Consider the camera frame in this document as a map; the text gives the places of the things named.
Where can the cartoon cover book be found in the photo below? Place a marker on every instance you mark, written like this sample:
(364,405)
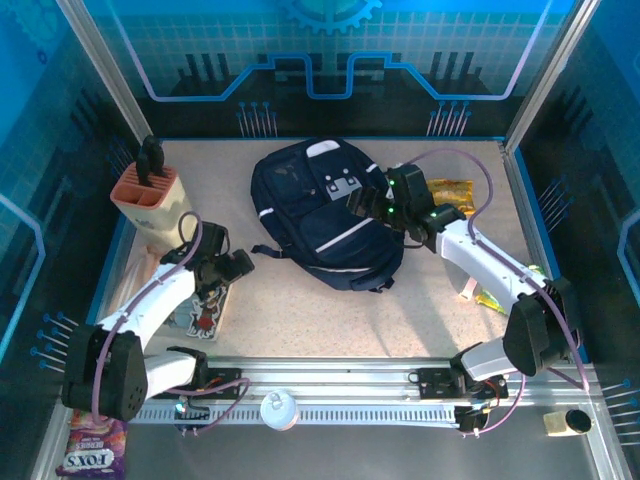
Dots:
(205,315)

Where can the yellow snack bag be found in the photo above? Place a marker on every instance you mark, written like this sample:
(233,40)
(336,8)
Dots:
(452,192)

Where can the navy blue backpack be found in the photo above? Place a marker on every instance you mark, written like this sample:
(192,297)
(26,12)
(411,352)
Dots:
(300,220)

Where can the green candy pack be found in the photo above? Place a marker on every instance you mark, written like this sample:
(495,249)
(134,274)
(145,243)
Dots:
(492,302)

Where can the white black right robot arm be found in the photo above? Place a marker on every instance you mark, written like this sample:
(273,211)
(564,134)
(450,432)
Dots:
(480,260)

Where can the beige knife block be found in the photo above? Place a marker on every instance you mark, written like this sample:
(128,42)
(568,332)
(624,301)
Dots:
(165,215)

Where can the pink white eraser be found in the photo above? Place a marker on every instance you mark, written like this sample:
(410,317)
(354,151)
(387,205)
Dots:
(467,292)

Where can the purple Fox's candy bag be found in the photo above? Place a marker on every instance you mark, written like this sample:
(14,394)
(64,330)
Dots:
(90,455)

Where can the black round cap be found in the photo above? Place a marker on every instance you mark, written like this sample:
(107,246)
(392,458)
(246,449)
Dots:
(578,421)

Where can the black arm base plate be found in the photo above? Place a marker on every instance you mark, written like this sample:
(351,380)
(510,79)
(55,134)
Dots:
(225,382)
(432,382)

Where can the aluminium front rail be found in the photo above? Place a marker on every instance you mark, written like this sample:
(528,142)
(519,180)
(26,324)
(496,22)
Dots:
(325,380)

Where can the aluminium frame post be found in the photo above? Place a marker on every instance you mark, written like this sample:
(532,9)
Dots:
(545,75)
(100,65)

